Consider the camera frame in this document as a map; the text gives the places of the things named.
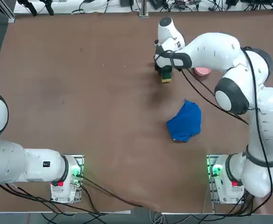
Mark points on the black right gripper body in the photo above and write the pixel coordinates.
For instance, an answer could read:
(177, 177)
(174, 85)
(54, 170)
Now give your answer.
(158, 68)

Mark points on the green and yellow sponge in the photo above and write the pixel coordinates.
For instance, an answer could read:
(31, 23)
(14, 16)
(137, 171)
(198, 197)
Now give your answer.
(166, 78)

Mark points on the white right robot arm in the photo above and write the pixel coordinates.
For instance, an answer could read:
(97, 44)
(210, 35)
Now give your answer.
(211, 51)

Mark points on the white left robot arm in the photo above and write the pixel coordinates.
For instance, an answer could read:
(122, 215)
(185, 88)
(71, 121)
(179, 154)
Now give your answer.
(10, 163)

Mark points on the pink bowl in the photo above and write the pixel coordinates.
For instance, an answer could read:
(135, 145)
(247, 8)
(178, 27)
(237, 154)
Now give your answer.
(202, 72)

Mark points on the blue cloth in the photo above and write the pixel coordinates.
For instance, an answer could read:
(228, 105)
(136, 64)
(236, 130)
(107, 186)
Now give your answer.
(185, 121)

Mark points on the silver table edge bracket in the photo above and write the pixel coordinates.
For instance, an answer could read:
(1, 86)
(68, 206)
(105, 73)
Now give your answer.
(143, 12)

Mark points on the aluminium frame rail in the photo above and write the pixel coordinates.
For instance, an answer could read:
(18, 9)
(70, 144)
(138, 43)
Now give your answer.
(9, 11)

